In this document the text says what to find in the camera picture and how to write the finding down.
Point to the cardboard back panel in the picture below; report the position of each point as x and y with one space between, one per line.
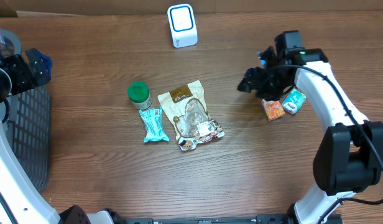
13 8

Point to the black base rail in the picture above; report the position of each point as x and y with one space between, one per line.
204 221

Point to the beige snack pouch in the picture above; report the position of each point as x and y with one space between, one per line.
185 107

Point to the orange tissue pack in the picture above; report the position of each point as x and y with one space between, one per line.
273 109

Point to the teal snack packet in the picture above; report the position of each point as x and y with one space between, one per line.
152 119

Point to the green lid container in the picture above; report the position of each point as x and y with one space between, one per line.
139 95

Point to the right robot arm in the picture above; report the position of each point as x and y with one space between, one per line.
350 156

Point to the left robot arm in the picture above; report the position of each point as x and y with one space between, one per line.
20 202

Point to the teal tissue pack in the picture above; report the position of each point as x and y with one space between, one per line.
294 101

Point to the grey plastic basket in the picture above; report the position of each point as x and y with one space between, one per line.
26 106

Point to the white barcode scanner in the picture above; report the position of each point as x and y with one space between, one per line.
182 25

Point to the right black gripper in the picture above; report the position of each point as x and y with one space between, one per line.
253 81

